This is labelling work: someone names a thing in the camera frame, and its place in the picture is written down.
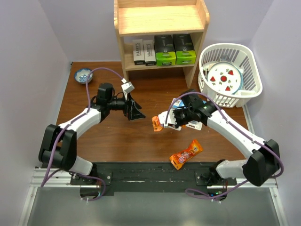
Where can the blue razor blister pack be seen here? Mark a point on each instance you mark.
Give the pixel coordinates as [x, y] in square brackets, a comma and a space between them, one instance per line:
[177, 104]
[193, 124]

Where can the white Harry's razor box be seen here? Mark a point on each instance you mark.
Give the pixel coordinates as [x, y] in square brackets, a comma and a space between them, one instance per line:
[149, 53]

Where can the aluminium rail frame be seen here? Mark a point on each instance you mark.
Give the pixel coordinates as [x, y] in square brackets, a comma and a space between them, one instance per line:
[262, 159]

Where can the wooden two-tier shelf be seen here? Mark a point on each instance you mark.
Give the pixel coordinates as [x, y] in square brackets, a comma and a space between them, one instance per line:
[134, 18]

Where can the left blue razor blister pack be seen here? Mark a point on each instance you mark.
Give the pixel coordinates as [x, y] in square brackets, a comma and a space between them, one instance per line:
[177, 104]

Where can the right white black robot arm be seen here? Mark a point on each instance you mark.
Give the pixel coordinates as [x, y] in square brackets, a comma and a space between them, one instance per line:
[262, 158]

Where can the white watermelon pattern plate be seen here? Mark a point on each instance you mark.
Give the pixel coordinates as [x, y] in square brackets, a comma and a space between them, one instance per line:
[224, 77]

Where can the blue white ceramic bowl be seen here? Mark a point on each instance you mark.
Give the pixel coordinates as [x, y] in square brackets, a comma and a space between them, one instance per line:
[83, 75]

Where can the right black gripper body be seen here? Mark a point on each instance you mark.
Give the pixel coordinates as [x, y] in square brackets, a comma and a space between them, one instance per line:
[183, 116]

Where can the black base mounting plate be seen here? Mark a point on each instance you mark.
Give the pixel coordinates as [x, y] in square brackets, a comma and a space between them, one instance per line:
[155, 177]

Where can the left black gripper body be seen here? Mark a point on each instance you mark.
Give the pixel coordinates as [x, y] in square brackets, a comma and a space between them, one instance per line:
[119, 104]

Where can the right blue razor blister pack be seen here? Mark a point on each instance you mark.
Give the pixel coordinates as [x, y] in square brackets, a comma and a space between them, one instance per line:
[193, 124]

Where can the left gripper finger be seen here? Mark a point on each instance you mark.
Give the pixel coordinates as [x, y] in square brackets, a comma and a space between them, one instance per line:
[132, 104]
[135, 114]

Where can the black green razor box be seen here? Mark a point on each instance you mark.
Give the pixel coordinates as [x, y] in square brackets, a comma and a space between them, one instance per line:
[184, 49]
[164, 50]

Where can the orange razor bag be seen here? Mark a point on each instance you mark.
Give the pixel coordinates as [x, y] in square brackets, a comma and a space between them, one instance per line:
[180, 158]
[156, 124]

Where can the silver Harry's razor box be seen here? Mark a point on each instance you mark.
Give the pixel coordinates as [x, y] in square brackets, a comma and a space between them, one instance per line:
[138, 52]

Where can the white plastic laundry basket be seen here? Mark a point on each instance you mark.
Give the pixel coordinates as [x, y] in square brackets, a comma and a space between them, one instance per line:
[243, 59]

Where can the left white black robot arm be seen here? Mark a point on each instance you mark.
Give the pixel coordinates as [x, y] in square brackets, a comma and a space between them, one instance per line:
[59, 144]

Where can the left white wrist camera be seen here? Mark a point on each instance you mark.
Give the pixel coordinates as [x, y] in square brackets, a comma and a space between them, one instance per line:
[127, 86]

